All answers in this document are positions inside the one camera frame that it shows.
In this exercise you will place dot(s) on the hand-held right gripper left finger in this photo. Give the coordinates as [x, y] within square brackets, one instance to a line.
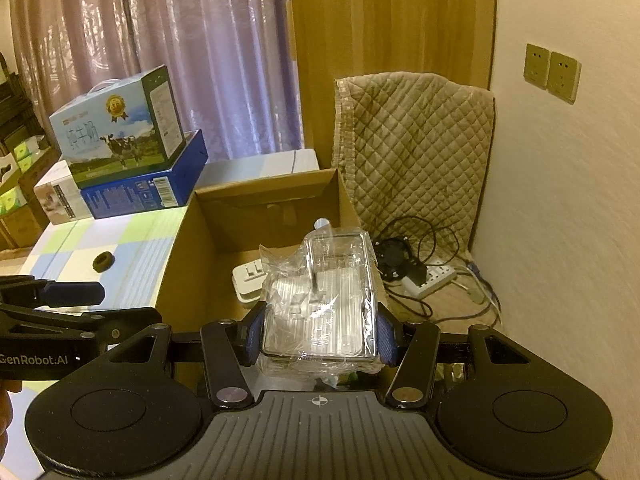
[256, 332]

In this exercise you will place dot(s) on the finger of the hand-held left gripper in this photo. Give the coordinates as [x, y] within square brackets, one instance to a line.
[120, 317]
[70, 292]

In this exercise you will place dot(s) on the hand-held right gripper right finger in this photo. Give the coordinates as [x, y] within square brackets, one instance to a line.
[384, 332]

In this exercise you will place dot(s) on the white plug adapter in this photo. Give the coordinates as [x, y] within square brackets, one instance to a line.
[250, 282]

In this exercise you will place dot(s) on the clear plastic case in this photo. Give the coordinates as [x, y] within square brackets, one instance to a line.
[320, 310]

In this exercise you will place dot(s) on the brown cardboard box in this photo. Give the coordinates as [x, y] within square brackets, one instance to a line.
[200, 260]

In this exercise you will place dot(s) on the person's left hand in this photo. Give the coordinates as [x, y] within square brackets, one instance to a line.
[7, 405]

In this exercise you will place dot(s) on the black small fan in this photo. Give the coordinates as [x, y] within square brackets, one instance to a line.
[395, 257]

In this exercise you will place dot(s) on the white power strip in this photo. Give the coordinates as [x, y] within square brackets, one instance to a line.
[435, 275]

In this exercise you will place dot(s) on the brown storage carton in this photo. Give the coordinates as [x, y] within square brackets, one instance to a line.
[22, 230]

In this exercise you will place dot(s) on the white and brown box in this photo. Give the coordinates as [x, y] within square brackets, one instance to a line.
[60, 200]

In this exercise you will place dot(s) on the white carton of green tissues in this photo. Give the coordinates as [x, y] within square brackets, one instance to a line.
[9, 180]

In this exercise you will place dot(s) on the blue flat box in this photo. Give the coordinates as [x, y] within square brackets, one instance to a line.
[150, 187]

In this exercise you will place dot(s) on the green tissue packs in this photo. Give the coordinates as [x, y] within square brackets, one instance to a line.
[27, 149]

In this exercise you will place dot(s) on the cow print milk carton box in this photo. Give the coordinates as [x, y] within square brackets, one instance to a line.
[110, 130]

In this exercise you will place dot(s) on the beige quilted cover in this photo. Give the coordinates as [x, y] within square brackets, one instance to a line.
[415, 150]

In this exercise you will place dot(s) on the black folding rack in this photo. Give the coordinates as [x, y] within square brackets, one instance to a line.
[12, 100]

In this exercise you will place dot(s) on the purple curtain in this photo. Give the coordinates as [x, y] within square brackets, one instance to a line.
[175, 35]

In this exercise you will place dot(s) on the wooden wardrobe panel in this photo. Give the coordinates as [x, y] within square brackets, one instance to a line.
[390, 20]

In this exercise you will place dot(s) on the gold wall socket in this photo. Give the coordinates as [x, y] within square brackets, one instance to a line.
[536, 66]
[564, 77]

